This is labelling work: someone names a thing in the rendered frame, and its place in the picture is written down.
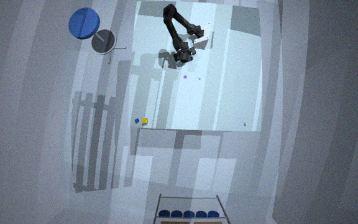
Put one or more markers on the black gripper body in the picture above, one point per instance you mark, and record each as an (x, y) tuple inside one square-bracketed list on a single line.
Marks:
[(190, 50)]

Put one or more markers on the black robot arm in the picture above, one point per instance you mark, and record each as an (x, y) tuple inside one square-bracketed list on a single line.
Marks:
[(170, 12)]

